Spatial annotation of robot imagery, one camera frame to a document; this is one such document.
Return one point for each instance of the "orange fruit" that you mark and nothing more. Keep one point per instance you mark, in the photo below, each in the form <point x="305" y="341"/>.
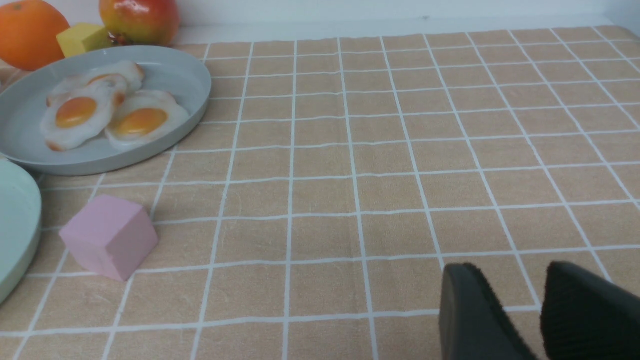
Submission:
<point x="28" y="34"/>

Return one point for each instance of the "pink cube block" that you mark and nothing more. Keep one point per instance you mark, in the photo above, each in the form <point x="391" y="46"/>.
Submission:
<point x="110" y="236"/>

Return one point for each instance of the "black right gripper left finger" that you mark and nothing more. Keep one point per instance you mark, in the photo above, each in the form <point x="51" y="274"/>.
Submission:
<point x="473" y="324"/>

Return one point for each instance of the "grey plate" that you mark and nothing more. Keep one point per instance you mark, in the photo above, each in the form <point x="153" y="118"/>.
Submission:
<point x="23" y="105"/>

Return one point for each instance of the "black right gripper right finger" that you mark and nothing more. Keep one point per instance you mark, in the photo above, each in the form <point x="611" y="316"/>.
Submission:
<point x="585" y="317"/>

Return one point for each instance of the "yellow cube block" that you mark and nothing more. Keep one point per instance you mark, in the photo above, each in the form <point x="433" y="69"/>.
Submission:
<point x="83" y="38"/>

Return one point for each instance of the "red yellow mango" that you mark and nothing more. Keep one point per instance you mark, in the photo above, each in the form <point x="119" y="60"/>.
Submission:
<point x="141" y="22"/>

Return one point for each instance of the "fried egg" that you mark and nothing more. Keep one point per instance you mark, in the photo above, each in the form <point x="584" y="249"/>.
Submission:
<point x="83" y="113"/>
<point x="133" y="73"/>
<point x="144" y="117"/>

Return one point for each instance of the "mint green plate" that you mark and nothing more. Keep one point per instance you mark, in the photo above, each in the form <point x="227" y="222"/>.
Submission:
<point x="20" y="225"/>

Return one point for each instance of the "fried egg back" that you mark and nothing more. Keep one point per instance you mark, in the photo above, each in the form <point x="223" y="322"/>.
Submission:
<point x="133" y="73"/>

